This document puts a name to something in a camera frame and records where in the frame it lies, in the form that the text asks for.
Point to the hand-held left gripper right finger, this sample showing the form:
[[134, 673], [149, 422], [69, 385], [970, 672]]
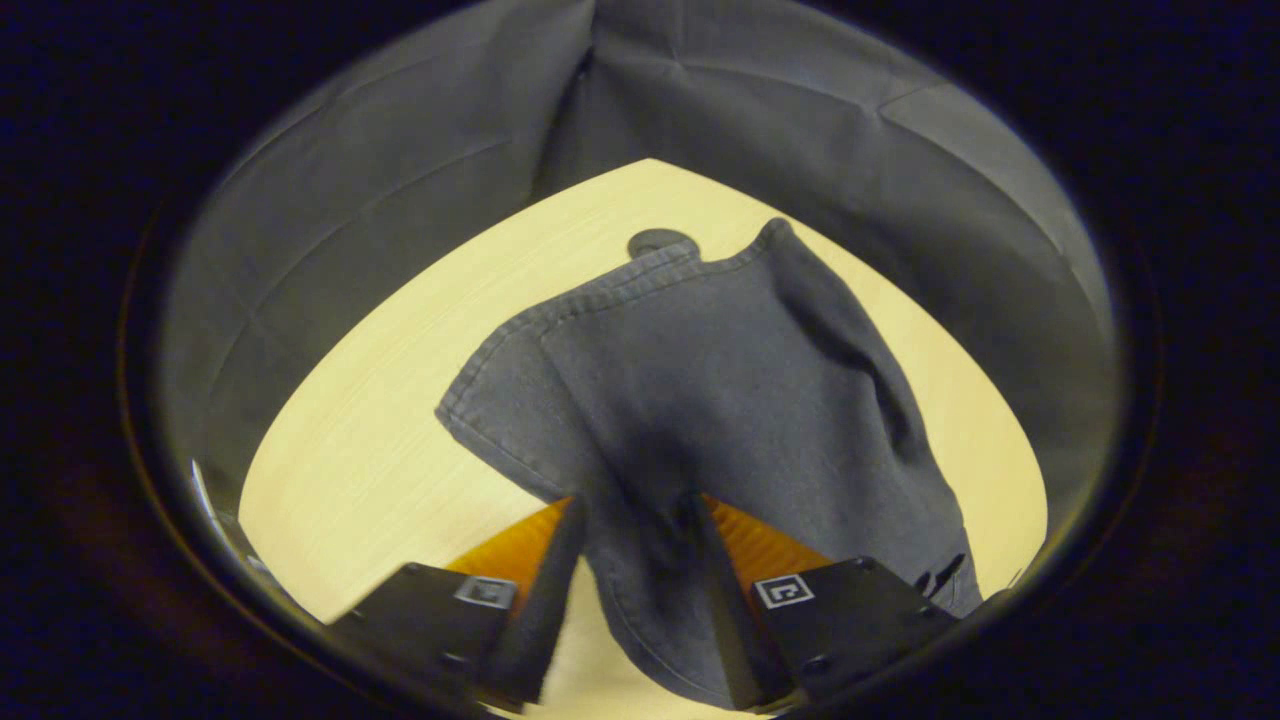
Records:
[[738, 640]]

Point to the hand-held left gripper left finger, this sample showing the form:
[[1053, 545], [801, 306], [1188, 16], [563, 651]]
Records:
[[545, 620]]

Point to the dark grey jeans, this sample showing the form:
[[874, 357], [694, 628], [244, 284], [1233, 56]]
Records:
[[720, 400]]

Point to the black backdrop cloth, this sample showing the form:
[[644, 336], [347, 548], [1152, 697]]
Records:
[[400, 200]]

